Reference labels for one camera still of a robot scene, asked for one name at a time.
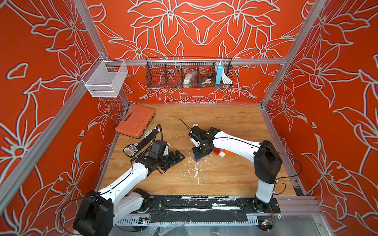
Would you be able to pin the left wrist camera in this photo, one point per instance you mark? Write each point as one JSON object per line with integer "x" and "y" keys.
{"x": 159, "y": 149}

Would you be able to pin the orange lego brick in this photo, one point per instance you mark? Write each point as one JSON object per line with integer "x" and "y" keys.
{"x": 229, "y": 153}

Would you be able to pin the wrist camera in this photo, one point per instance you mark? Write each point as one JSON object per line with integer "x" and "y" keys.
{"x": 196, "y": 135}
{"x": 159, "y": 149}

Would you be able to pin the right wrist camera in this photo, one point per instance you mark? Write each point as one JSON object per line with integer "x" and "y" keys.
{"x": 196, "y": 135}

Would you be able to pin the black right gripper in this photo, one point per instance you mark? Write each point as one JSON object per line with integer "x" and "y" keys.
{"x": 198, "y": 156}

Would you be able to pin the black item in basket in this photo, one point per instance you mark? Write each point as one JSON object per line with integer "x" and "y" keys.
{"x": 207, "y": 80}

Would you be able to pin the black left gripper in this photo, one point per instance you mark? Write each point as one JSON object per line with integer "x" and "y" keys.
{"x": 173, "y": 161}

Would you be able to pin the red lego brick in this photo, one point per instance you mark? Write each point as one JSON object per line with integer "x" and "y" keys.
{"x": 217, "y": 151}

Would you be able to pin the orange tool case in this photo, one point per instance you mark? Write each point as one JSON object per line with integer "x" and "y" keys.
{"x": 136, "y": 121}

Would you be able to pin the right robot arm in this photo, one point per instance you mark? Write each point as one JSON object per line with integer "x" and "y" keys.
{"x": 267, "y": 162}

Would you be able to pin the white wire basket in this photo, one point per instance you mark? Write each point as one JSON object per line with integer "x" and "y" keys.
{"x": 106, "y": 79}

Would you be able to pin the black handheld tool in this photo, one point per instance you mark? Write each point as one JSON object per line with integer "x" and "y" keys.
{"x": 133, "y": 150}

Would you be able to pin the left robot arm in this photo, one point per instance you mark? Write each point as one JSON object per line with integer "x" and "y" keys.
{"x": 100, "y": 211}

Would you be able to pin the black wire basket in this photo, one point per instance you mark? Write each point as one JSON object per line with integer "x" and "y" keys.
{"x": 169, "y": 72}

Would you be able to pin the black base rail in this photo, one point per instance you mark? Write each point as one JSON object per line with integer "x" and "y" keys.
{"x": 205, "y": 208}

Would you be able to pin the grey packet in basket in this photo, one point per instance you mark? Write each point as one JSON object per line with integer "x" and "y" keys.
{"x": 189, "y": 79}

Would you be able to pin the small white lego brick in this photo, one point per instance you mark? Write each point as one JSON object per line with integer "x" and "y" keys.
{"x": 222, "y": 154}

